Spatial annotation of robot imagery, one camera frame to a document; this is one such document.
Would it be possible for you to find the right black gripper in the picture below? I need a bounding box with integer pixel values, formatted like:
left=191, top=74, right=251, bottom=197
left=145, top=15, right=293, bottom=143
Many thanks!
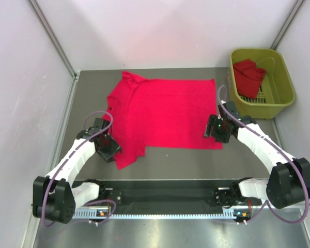
left=203, top=114, right=230, bottom=143

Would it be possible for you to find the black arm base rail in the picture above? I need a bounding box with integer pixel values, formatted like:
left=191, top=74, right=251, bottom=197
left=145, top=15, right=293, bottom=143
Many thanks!
left=99, top=179, right=237, bottom=215

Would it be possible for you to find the olive green plastic basket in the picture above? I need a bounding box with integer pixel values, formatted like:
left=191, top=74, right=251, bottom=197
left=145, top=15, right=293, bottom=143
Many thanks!
left=227, top=48, right=296, bottom=119

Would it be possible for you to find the aluminium frame post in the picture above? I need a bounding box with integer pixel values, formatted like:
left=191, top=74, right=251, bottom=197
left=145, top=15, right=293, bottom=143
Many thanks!
left=26, top=0, right=78, bottom=79
left=270, top=0, right=306, bottom=50

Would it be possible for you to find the bright pink t shirt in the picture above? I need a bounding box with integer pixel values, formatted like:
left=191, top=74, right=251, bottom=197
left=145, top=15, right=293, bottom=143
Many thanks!
left=107, top=71, right=223, bottom=169

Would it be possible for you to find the left aluminium frame post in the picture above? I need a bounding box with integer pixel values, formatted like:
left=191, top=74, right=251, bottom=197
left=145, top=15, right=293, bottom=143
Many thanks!
left=26, top=0, right=78, bottom=79

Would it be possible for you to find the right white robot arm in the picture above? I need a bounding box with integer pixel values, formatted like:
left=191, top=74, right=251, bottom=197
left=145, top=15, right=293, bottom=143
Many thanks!
left=204, top=101, right=310, bottom=209

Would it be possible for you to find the right aluminium frame post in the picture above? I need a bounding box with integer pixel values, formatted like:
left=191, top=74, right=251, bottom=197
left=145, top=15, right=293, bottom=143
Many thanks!
left=270, top=0, right=306, bottom=50

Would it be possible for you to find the dark red t shirt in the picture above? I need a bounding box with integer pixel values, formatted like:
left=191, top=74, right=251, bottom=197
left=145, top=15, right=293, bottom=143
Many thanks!
left=233, top=59, right=266, bottom=99

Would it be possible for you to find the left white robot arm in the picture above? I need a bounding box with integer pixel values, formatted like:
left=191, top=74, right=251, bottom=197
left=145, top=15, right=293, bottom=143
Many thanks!
left=32, top=118, right=121, bottom=224

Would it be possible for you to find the slotted grey cable duct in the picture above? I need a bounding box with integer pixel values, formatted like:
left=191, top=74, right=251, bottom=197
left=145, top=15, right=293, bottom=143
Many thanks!
left=72, top=207, right=251, bottom=220

